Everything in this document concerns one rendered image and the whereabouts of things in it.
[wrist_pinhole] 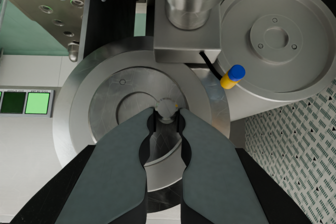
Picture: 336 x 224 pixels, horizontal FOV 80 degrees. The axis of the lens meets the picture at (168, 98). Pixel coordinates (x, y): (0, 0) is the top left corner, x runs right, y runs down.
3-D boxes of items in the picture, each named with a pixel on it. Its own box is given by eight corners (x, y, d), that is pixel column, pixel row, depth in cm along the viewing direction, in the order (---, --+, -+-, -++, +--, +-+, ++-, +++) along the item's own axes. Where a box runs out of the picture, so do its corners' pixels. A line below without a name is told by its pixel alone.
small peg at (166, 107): (182, 112, 12) (162, 124, 12) (179, 117, 15) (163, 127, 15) (170, 92, 12) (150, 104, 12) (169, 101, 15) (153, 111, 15)
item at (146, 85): (93, 63, 16) (190, 67, 16) (101, 71, 18) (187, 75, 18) (80, 164, 14) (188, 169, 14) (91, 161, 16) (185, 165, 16)
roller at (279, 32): (334, -19, 19) (355, 103, 17) (240, 71, 44) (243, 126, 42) (209, -22, 19) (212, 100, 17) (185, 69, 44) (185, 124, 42)
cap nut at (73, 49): (79, 42, 51) (77, 59, 50) (85, 49, 55) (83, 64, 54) (65, 42, 51) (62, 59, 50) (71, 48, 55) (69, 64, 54)
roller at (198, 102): (211, 51, 17) (213, 195, 15) (185, 104, 43) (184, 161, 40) (77, 47, 17) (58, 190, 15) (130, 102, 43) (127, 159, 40)
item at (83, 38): (100, -91, 22) (82, 66, 19) (134, 26, 45) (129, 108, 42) (96, -91, 22) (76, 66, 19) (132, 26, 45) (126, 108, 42)
